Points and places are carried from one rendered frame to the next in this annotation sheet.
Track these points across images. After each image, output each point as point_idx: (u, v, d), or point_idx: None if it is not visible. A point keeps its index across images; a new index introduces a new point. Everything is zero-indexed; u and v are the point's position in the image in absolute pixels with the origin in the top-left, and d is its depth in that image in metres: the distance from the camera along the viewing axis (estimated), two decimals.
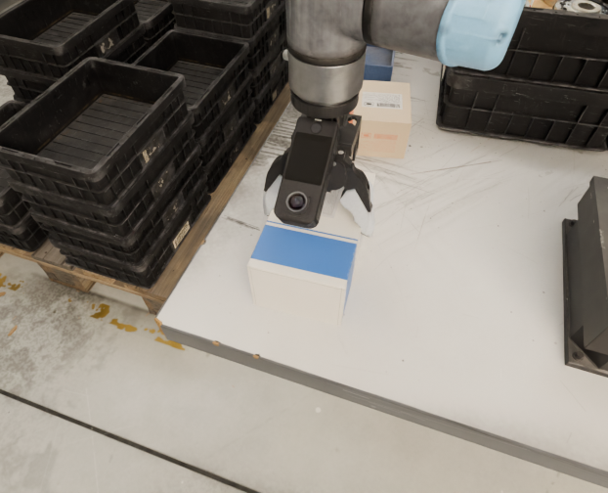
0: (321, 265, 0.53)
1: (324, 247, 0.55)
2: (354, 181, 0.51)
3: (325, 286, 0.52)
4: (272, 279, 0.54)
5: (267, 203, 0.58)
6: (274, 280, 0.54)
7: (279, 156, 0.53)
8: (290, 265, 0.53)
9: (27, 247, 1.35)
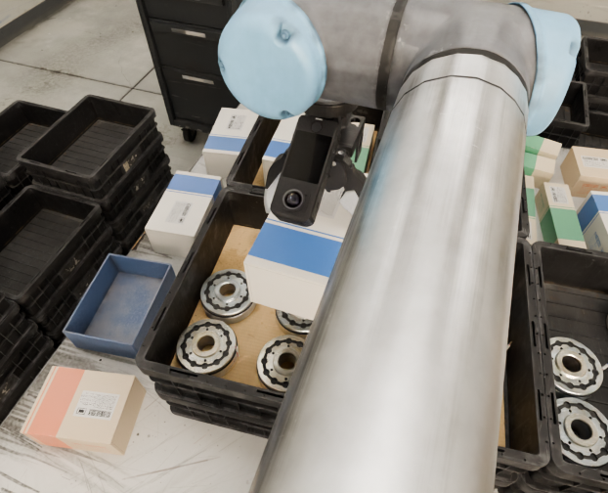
0: (317, 265, 0.53)
1: (322, 247, 0.55)
2: (354, 182, 0.51)
3: (320, 286, 0.52)
4: (268, 276, 0.54)
5: (268, 201, 0.58)
6: (270, 277, 0.54)
7: (281, 155, 0.53)
8: (286, 263, 0.53)
9: None
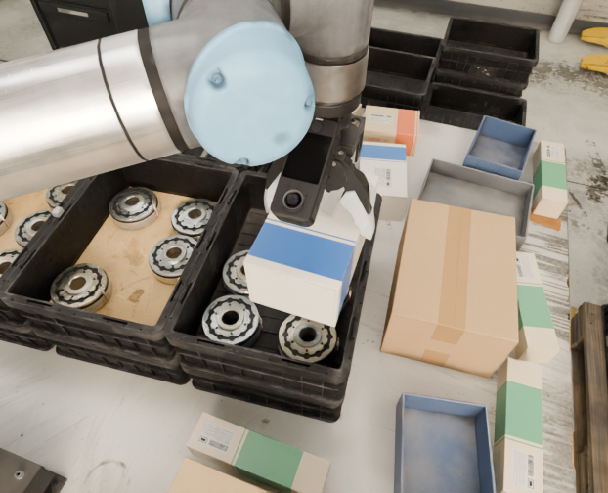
0: (317, 265, 0.53)
1: (321, 247, 0.55)
2: (354, 182, 0.51)
3: (320, 286, 0.52)
4: (268, 276, 0.54)
5: (268, 201, 0.58)
6: (270, 278, 0.54)
7: None
8: (286, 263, 0.53)
9: None
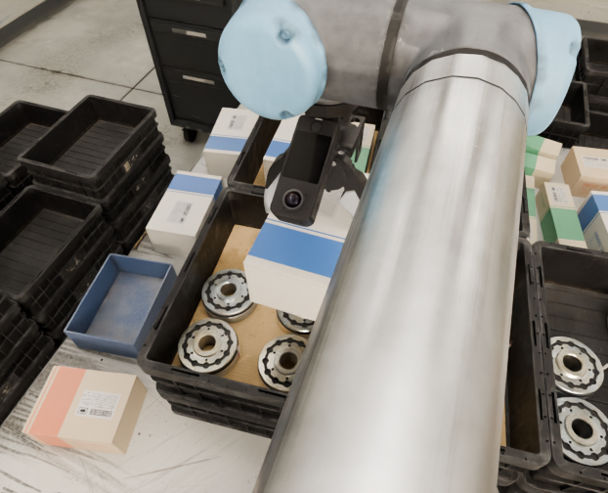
0: (317, 265, 0.53)
1: (321, 247, 0.55)
2: (354, 182, 0.51)
3: (320, 286, 0.52)
4: (268, 276, 0.54)
5: (268, 201, 0.58)
6: (270, 278, 0.54)
7: (281, 155, 0.53)
8: (286, 263, 0.53)
9: None
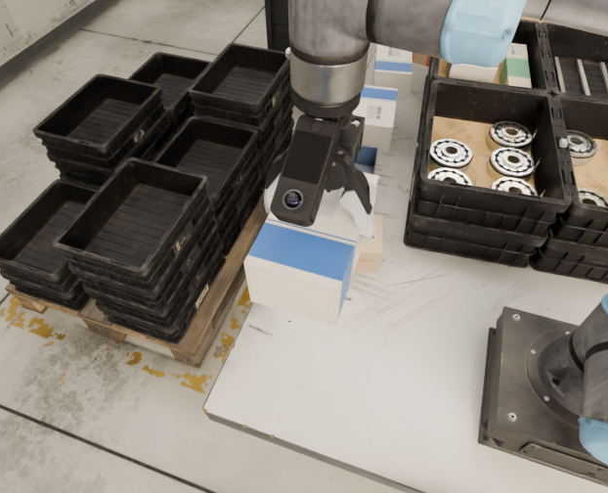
0: (317, 265, 0.53)
1: (321, 247, 0.55)
2: (353, 182, 0.51)
3: (320, 286, 0.52)
4: (268, 276, 0.54)
5: (268, 201, 0.58)
6: (270, 278, 0.54)
7: (281, 155, 0.53)
8: (286, 263, 0.53)
9: (74, 307, 1.62)
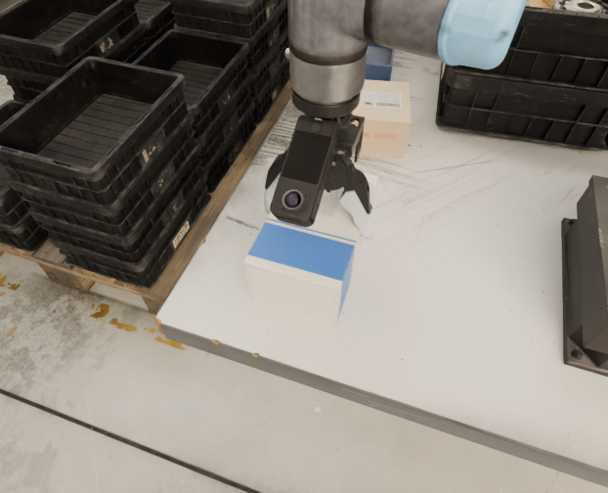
0: (317, 265, 0.53)
1: (322, 247, 0.55)
2: (353, 182, 0.51)
3: (320, 286, 0.52)
4: (268, 276, 0.54)
5: (268, 201, 0.58)
6: (270, 278, 0.54)
7: (280, 155, 0.53)
8: (286, 263, 0.53)
9: (27, 247, 1.35)
